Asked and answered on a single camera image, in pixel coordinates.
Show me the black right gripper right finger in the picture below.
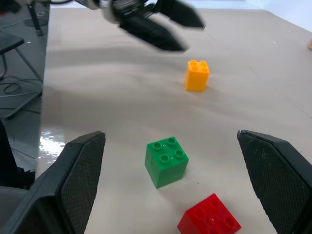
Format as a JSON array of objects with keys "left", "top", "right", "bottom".
[{"left": 236, "top": 129, "right": 312, "bottom": 234}]

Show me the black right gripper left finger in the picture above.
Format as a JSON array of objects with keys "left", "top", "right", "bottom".
[{"left": 0, "top": 130, "right": 107, "bottom": 234}]

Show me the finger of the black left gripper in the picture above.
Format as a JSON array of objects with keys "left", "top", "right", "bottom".
[
  {"left": 118, "top": 15, "right": 190, "bottom": 53},
  {"left": 153, "top": 0, "right": 207, "bottom": 30}
]

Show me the orange toy brick cube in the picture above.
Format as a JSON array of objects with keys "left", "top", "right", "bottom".
[{"left": 184, "top": 59, "right": 210, "bottom": 93}]

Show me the dark rounded robot part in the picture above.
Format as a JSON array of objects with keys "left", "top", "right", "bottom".
[{"left": 0, "top": 118, "right": 36, "bottom": 190}]

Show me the red toy brick cube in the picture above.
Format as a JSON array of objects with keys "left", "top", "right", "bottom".
[{"left": 177, "top": 193, "right": 242, "bottom": 234}]

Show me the green toy brick cube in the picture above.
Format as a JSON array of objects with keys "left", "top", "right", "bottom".
[{"left": 144, "top": 136, "right": 190, "bottom": 190}]

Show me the black stand with round base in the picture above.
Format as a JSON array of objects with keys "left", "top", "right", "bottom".
[{"left": 24, "top": 4, "right": 47, "bottom": 37}]

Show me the black chair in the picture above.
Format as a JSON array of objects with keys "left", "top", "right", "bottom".
[{"left": 0, "top": 31, "right": 43, "bottom": 82}]

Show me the black floor cable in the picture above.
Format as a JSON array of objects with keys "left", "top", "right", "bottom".
[{"left": 0, "top": 77, "right": 42, "bottom": 98}]

